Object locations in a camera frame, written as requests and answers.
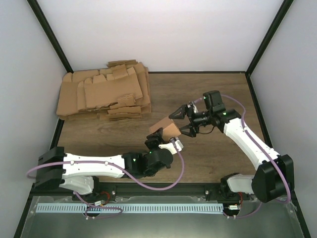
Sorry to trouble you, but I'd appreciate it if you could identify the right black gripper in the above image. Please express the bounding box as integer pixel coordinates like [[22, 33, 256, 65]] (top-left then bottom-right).
[[169, 105, 213, 138]]

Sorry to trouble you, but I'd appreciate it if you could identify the brown cardboard box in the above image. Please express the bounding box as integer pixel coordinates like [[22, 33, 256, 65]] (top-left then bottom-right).
[[149, 117, 181, 142]]

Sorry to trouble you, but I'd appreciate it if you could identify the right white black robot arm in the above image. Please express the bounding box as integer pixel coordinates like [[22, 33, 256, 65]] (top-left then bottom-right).
[[169, 90, 294, 203]]

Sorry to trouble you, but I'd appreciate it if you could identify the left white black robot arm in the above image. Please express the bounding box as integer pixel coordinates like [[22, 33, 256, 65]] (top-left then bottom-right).
[[34, 132, 176, 200]]

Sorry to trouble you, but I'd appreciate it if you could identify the stack of flat cardboard sheets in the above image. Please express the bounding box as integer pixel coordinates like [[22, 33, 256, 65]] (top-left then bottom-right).
[[56, 59, 152, 121]]

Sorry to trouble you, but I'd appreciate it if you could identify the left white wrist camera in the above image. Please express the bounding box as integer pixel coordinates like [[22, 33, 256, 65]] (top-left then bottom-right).
[[158, 137, 184, 155]]

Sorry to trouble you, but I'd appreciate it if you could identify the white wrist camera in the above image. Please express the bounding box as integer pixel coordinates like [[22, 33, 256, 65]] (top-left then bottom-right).
[[187, 100, 199, 113], [158, 137, 184, 155]]

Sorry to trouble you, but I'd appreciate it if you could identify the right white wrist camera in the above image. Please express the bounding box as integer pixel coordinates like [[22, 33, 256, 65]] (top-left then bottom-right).
[[187, 100, 199, 113]]

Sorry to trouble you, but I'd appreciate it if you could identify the light blue slotted cable duct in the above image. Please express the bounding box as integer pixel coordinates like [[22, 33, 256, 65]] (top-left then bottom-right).
[[36, 203, 223, 214]]

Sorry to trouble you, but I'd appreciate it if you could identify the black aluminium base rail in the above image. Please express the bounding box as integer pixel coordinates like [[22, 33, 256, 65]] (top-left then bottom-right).
[[32, 182, 293, 199]]

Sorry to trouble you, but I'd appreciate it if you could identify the black enclosure frame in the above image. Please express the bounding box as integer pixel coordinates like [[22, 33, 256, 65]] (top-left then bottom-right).
[[14, 0, 311, 238]]

